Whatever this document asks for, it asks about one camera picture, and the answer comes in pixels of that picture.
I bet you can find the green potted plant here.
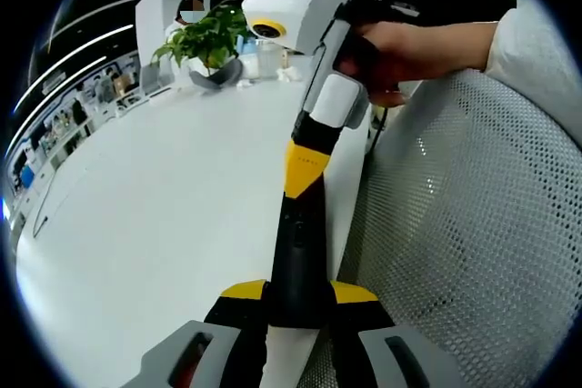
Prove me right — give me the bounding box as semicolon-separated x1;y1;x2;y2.
151;0;252;79

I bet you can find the grey mesh chair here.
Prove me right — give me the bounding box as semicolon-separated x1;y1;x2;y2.
297;70;581;388

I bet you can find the crumpled white paper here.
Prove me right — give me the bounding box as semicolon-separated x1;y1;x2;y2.
276;64;305;84

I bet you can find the dark table cable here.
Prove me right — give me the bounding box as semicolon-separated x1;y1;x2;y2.
31;176;65;238

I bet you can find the white office chair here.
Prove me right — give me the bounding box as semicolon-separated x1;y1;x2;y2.
138;62;173;95

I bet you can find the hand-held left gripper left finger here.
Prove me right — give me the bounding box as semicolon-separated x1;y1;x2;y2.
120;278;270;388

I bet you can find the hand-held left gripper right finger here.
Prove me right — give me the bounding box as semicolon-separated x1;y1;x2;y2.
329;279;465;388

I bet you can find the person's right hand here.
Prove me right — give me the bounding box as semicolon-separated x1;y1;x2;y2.
357;22;461;108

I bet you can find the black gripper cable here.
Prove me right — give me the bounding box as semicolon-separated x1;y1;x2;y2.
370;104;390;155

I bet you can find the dark grey curved object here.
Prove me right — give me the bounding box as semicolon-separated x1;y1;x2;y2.
187;62;243;93

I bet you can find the blue storage box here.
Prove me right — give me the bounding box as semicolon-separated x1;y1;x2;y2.
16;164;36;190

